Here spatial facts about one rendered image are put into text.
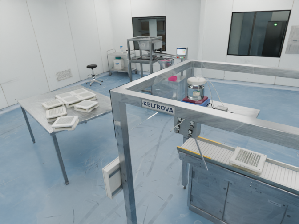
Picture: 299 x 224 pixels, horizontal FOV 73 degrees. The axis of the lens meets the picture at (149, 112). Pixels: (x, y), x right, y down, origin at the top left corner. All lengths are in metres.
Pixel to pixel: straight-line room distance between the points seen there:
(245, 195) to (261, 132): 1.28
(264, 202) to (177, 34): 5.88
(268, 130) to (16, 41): 5.85
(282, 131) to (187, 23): 6.28
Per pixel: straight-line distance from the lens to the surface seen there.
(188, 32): 6.96
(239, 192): 2.08
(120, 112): 1.22
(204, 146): 2.11
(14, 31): 6.13
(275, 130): 0.86
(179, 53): 4.48
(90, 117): 2.77
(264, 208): 2.12
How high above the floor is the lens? 2.00
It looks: 25 degrees down
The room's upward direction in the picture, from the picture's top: 2 degrees counter-clockwise
